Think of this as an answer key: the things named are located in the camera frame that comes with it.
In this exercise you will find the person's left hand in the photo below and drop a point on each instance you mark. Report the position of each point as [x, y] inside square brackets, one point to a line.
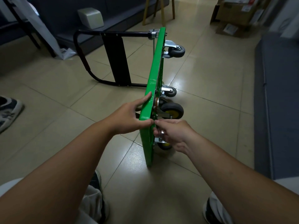
[126, 118]

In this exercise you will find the green platform trolley deck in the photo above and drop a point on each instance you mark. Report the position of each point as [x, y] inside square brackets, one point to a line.
[151, 79]

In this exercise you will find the person's right hand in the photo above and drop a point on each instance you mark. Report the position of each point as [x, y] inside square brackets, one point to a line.
[175, 135]

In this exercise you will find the open cardboard box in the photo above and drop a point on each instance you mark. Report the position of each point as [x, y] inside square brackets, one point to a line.
[238, 11]

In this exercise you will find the person's left forearm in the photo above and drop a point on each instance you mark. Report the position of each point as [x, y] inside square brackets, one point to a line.
[53, 179]

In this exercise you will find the person's right forearm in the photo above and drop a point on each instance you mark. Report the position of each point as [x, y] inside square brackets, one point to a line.
[245, 184]

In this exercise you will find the person's dark shoe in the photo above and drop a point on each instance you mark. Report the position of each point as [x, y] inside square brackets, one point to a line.
[210, 212]
[98, 191]

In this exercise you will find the person's light trousers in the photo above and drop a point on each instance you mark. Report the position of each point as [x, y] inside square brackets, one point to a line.
[88, 205]

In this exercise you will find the white box on shelf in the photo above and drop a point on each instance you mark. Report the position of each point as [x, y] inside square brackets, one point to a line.
[90, 18]

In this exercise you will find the wooden stool legs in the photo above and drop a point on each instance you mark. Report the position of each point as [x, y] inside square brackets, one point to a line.
[160, 9]

